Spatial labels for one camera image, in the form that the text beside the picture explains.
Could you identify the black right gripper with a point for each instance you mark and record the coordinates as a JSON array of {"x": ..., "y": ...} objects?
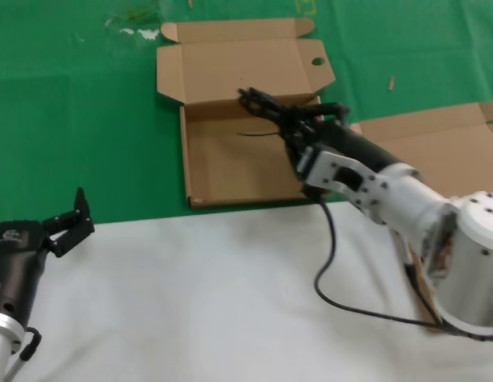
[{"x": 353, "y": 143}]

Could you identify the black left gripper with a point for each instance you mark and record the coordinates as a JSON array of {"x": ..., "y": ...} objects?
[{"x": 15, "y": 258}]

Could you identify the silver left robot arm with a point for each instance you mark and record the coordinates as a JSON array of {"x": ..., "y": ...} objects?
[{"x": 1, "y": 342}]

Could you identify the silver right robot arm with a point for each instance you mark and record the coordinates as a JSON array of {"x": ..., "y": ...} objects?
[{"x": 469, "y": 246}]

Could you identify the open brown cardboard box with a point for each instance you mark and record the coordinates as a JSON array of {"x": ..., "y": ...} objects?
[
  {"x": 429, "y": 135},
  {"x": 214, "y": 167}
]

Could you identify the green table cloth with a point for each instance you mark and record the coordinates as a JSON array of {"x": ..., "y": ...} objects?
[{"x": 71, "y": 119}]

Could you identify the white table cover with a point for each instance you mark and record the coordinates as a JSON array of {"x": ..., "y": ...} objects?
[{"x": 190, "y": 298}]

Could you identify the right wrist camera housing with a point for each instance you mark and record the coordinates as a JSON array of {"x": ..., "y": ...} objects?
[{"x": 333, "y": 171}]

